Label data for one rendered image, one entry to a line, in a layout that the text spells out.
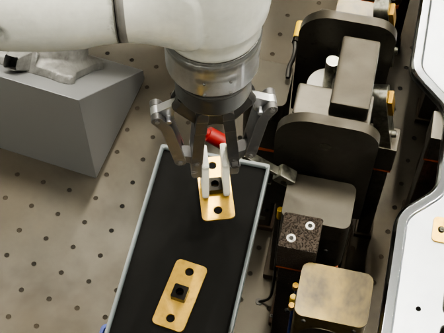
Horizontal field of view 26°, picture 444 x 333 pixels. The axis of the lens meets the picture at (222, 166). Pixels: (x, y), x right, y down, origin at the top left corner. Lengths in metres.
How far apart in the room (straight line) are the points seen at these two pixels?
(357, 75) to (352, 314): 0.30
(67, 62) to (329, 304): 0.67
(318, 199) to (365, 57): 0.19
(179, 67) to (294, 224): 0.40
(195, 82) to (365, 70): 0.41
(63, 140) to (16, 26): 0.86
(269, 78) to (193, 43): 0.56
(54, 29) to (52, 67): 0.82
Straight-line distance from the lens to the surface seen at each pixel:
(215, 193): 1.11
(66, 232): 1.67
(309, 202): 1.25
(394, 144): 1.42
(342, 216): 1.25
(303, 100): 1.24
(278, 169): 1.26
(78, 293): 1.62
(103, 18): 0.78
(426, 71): 1.49
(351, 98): 1.21
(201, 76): 0.86
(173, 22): 0.78
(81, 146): 1.64
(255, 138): 1.01
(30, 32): 0.79
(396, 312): 1.29
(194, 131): 0.99
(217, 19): 0.78
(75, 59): 1.64
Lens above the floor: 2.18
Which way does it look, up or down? 59 degrees down
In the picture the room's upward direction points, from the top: straight up
